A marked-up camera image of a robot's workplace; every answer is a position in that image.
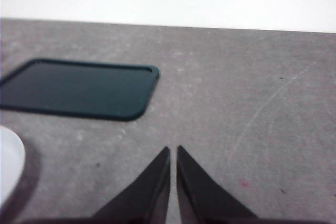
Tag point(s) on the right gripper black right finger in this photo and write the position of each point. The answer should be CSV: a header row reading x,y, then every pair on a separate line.
x,y
199,195

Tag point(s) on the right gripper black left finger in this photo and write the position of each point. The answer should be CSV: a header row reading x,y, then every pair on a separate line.
x,y
147,195

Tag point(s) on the black rectangular tray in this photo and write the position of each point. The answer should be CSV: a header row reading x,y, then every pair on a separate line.
x,y
76,90

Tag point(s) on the pale grey round plate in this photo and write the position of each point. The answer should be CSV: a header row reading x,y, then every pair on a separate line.
x,y
10,161

